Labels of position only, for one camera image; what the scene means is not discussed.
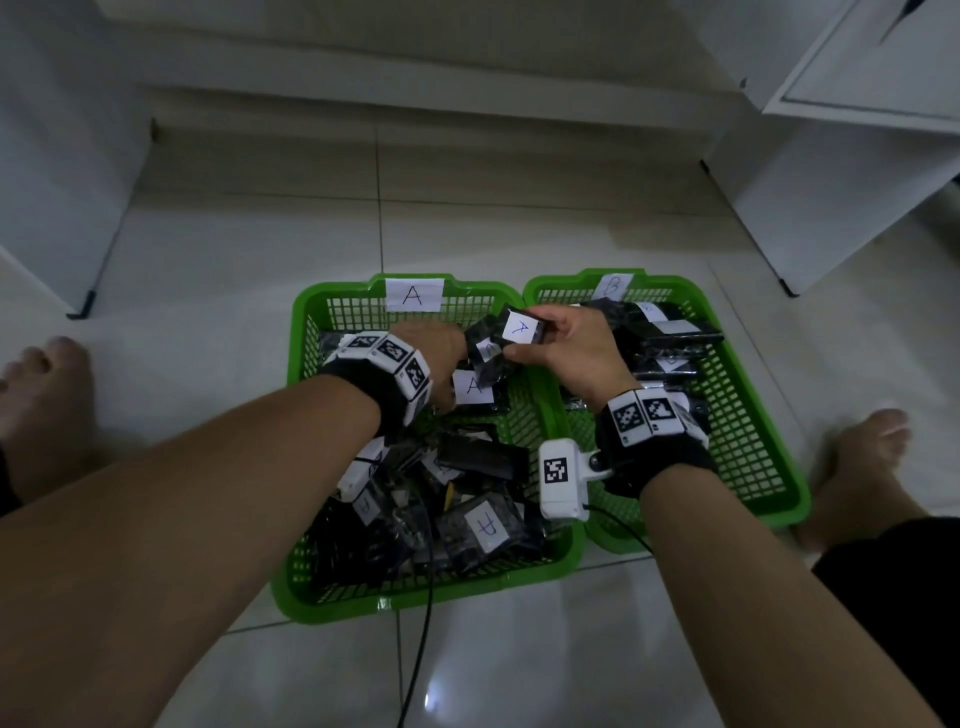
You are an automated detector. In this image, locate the person's left leg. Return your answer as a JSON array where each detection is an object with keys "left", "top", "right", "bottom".
[{"left": 7, "top": 434, "right": 114, "bottom": 508}]

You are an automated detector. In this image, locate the person's right hand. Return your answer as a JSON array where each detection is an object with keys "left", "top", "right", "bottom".
[{"left": 503, "top": 303, "right": 643, "bottom": 414}]

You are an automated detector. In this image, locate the person's leg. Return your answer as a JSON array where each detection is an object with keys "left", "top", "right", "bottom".
[
  {"left": 794, "top": 487, "right": 931, "bottom": 555},
  {"left": 7, "top": 434, "right": 114, "bottom": 508}
]

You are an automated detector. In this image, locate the black wristband with marker tags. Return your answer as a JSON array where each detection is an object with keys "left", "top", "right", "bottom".
[
  {"left": 594, "top": 387, "right": 718, "bottom": 500},
  {"left": 318, "top": 332, "right": 435, "bottom": 438}
]

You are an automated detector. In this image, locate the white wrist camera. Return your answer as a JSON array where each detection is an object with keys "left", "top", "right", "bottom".
[
  {"left": 333, "top": 438, "right": 391, "bottom": 502},
  {"left": 538, "top": 438, "right": 613, "bottom": 523}
]

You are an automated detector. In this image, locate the person's right foot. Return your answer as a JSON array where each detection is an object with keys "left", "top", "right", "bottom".
[{"left": 813, "top": 408, "right": 915, "bottom": 511}]

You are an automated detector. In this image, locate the white desk cabinet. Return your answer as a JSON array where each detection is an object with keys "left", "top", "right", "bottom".
[{"left": 701, "top": 0, "right": 960, "bottom": 298}]

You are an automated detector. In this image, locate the person's left forearm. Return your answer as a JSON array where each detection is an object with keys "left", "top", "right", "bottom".
[{"left": 0, "top": 374, "right": 382, "bottom": 728}]

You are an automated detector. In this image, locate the person's left hand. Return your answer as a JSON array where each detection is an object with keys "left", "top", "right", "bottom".
[{"left": 389, "top": 320, "right": 468, "bottom": 414}]

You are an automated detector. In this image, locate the person's right forearm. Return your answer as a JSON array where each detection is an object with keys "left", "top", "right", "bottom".
[{"left": 641, "top": 463, "right": 943, "bottom": 728}]

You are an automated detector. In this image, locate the black camera cable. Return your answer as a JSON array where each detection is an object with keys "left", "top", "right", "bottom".
[
  {"left": 584, "top": 503, "right": 655, "bottom": 556},
  {"left": 395, "top": 449, "right": 438, "bottom": 728}
]

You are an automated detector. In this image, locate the black packet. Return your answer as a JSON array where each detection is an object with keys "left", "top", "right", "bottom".
[{"left": 464, "top": 307, "right": 553, "bottom": 388}]

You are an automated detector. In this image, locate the white desk side panel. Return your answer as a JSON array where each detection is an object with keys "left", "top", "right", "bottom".
[{"left": 0, "top": 0, "right": 155, "bottom": 320}]

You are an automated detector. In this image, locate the green plastic basket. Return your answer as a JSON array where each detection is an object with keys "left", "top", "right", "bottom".
[
  {"left": 521, "top": 267, "right": 813, "bottom": 556},
  {"left": 269, "top": 273, "right": 588, "bottom": 625}
]

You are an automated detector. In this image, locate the person's right leg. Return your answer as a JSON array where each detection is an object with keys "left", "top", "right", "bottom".
[{"left": 794, "top": 487, "right": 931, "bottom": 555}]

